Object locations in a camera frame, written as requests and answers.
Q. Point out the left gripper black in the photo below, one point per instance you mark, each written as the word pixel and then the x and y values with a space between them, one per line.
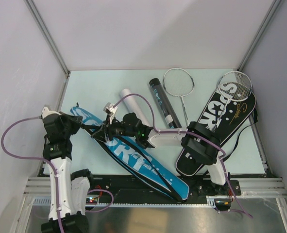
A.
pixel 76 120

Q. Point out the white racket with black handle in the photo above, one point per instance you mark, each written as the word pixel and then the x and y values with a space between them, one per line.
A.
pixel 179 83

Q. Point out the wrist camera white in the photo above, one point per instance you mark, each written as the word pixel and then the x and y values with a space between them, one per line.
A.
pixel 46 111
pixel 110 109

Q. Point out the white racket on black bag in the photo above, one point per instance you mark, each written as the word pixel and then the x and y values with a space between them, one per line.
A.
pixel 233 86

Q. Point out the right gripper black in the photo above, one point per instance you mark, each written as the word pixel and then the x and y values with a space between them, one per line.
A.
pixel 101 134

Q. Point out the white shuttlecock tube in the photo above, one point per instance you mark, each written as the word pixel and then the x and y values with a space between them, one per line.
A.
pixel 133 107

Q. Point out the blue racket bag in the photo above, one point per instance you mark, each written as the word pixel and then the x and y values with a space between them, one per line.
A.
pixel 143 166

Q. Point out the left aluminium frame post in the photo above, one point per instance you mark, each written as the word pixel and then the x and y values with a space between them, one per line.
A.
pixel 35 13

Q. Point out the black shuttlecock tube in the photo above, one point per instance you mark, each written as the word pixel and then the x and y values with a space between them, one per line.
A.
pixel 164 104

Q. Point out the black racket bag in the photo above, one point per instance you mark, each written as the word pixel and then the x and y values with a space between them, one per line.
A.
pixel 234 114

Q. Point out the white cable duct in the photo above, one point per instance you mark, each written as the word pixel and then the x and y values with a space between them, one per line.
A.
pixel 210 203

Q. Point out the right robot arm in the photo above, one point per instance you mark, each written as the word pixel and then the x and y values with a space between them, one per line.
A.
pixel 195 139

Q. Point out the aluminium frame post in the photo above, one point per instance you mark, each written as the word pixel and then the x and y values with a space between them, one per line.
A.
pixel 35 13
pixel 271 13

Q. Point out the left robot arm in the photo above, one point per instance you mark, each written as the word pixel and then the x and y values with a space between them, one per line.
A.
pixel 68 189

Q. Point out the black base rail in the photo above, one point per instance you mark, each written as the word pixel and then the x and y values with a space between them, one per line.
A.
pixel 129 190

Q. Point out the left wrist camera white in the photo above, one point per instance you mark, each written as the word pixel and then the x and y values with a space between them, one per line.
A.
pixel 46 111

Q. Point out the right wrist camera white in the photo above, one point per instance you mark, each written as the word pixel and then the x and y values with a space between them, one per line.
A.
pixel 110 109

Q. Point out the right aluminium frame post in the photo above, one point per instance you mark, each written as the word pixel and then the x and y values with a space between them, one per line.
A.
pixel 271 13

